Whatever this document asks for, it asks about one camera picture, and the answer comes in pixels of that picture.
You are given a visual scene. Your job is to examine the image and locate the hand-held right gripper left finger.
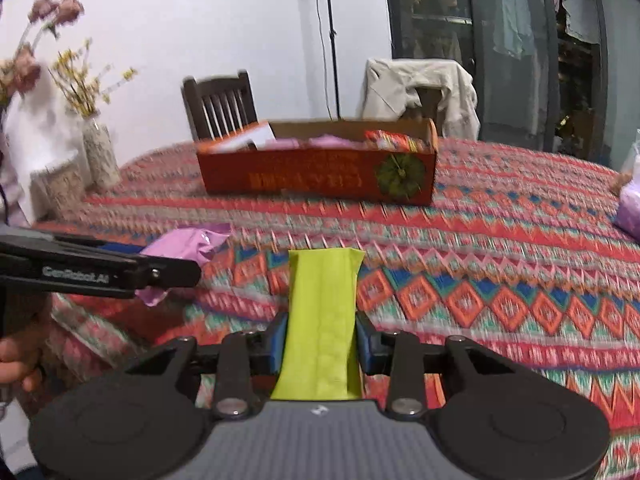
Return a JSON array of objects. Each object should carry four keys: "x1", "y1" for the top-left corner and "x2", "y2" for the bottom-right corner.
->
[{"x1": 125, "y1": 311, "x2": 290, "y2": 420}]

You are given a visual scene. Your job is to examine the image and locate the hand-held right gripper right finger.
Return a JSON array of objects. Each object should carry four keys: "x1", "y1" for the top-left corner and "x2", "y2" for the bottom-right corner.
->
[{"x1": 354, "y1": 311, "x2": 518, "y2": 420}]

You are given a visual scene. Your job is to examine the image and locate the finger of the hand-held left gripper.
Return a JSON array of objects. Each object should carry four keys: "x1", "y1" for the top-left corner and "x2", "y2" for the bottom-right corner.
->
[
  {"x1": 0, "y1": 225, "x2": 147, "y2": 262},
  {"x1": 134, "y1": 257, "x2": 203, "y2": 292}
]

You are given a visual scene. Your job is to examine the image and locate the pink snack packet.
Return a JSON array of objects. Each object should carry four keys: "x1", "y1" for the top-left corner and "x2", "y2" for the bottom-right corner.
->
[{"x1": 140, "y1": 223, "x2": 232, "y2": 307}]

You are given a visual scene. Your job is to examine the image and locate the green snack packet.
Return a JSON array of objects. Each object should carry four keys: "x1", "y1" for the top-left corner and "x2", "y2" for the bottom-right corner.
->
[{"x1": 270, "y1": 247, "x2": 366, "y2": 402}]

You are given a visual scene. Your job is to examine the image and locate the red cardboard box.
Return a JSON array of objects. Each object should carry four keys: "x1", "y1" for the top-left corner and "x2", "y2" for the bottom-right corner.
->
[{"x1": 196, "y1": 119, "x2": 439, "y2": 206}]

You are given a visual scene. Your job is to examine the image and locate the pile of mixed snack packets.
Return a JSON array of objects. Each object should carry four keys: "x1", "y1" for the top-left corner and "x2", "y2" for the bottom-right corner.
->
[{"x1": 267, "y1": 130, "x2": 432, "y2": 155}]

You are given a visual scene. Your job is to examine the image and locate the person's left hand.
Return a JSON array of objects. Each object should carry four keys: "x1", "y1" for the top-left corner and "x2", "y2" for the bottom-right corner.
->
[{"x1": 0, "y1": 305, "x2": 52, "y2": 395}]

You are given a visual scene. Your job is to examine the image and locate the small patterned vase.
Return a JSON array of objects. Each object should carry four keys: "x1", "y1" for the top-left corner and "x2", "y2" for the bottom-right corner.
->
[{"x1": 81, "y1": 116, "x2": 121, "y2": 190}]

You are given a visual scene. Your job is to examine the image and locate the patterned red tablecloth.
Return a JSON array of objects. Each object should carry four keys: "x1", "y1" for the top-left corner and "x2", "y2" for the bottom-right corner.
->
[{"x1": 32, "y1": 137, "x2": 640, "y2": 478}]

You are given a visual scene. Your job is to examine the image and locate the yellow flower sprigs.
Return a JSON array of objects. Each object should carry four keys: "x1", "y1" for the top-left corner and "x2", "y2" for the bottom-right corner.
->
[{"x1": 50, "y1": 40, "x2": 137, "y2": 119}]

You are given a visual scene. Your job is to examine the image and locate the dark wooden chair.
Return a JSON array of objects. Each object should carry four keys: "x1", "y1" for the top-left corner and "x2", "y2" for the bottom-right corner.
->
[{"x1": 182, "y1": 71, "x2": 259, "y2": 142}]

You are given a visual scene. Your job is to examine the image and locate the pink flower bouquet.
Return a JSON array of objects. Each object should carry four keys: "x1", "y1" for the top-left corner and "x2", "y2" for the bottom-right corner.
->
[{"x1": 0, "y1": 0, "x2": 85, "y2": 107}]

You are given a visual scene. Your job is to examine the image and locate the wooden chair under jacket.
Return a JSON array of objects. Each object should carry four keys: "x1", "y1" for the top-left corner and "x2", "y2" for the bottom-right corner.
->
[{"x1": 415, "y1": 87, "x2": 444, "y2": 123}]

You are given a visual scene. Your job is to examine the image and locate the beige jacket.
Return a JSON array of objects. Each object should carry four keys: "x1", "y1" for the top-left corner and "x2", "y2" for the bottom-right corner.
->
[{"x1": 361, "y1": 58, "x2": 481, "y2": 139}]

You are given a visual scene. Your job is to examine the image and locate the purple tissue pack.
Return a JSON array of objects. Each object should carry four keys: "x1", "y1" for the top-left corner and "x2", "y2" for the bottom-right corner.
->
[{"x1": 613, "y1": 187, "x2": 640, "y2": 241}]

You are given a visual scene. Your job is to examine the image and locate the sliding glass door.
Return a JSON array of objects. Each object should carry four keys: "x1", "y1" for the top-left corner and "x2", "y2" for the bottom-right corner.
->
[{"x1": 382, "y1": 0, "x2": 640, "y2": 167}]

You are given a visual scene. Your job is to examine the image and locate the clear plastic bag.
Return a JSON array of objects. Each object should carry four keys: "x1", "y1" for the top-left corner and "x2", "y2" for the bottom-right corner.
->
[{"x1": 609, "y1": 141, "x2": 640, "y2": 197}]

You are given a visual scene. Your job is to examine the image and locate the hanging light blue shirt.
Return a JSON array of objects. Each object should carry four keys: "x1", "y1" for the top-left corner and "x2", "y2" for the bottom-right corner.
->
[{"x1": 492, "y1": 0, "x2": 539, "y2": 59}]

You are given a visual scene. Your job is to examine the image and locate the hanging white garment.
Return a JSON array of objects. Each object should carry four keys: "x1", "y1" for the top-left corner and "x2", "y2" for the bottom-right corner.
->
[{"x1": 551, "y1": 0, "x2": 601, "y2": 45}]

